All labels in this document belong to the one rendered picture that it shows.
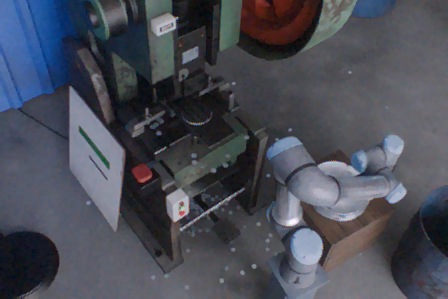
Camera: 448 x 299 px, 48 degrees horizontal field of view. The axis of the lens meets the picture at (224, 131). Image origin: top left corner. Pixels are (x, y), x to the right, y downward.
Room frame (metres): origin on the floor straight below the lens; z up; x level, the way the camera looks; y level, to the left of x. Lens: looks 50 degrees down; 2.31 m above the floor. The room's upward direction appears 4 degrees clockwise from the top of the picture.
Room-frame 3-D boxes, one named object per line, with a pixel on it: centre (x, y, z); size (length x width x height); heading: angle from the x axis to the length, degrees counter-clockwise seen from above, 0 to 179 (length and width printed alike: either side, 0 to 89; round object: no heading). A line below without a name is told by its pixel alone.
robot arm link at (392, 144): (1.18, -0.62, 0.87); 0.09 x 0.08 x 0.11; 118
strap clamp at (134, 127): (1.35, 0.33, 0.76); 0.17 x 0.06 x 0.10; 131
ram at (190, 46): (1.43, 0.17, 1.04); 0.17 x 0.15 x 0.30; 41
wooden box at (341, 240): (1.31, -0.55, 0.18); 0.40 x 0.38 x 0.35; 34
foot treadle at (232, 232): (1.36, 0.11, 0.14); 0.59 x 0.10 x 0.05; 41
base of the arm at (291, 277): (0.87, -0.33, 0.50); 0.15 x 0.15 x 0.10
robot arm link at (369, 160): (1.12, -0.54, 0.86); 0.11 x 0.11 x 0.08; 28
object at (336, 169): (1.32, -0.55, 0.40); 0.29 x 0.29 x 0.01
